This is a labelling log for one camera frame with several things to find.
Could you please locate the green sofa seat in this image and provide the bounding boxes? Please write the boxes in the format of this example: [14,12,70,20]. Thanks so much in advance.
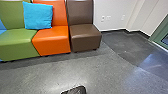
[0,0,42,63]

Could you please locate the white single wall outlet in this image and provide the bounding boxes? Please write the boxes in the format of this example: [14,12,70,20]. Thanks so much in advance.
[120,14,126,21]

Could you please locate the black plastic trash bag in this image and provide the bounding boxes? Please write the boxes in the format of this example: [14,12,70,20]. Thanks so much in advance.
[59,85,88,94]

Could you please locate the white double wall outlet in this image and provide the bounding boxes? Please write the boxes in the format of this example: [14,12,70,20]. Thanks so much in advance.
[100,14,113,22]

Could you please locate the light blue cushion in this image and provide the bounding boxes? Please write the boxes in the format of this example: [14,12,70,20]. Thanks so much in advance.
[22,1,54,31]

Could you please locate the green glass door frame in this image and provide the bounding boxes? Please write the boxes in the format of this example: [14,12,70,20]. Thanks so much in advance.
[148,23,168,51]

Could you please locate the brown sofa seat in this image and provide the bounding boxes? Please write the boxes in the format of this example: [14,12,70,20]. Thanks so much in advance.
[65,0,102,53]

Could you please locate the orange sofa seat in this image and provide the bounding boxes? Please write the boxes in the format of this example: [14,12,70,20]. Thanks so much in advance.
[31,0,72,57]

